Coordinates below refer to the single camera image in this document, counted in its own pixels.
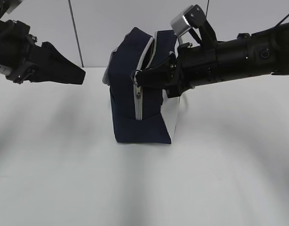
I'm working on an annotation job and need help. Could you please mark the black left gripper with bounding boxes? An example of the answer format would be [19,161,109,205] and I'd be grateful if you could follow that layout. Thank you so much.
[8,35,86,85]

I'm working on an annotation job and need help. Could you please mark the navy and white lunch bag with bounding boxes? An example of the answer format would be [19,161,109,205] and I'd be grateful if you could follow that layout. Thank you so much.
[102,27,180,145]

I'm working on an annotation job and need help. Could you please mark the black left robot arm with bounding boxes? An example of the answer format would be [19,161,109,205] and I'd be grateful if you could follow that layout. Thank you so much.
[0,0,86,85]

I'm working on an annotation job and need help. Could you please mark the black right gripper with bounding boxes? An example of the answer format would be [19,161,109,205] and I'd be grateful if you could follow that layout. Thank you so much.
[134,43,195,98]

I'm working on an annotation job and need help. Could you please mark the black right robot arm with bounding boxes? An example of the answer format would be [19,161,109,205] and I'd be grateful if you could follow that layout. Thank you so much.
[134,22,289,98]

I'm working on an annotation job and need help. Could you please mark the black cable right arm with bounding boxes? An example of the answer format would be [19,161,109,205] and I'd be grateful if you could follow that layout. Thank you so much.
[271,8,289,30]

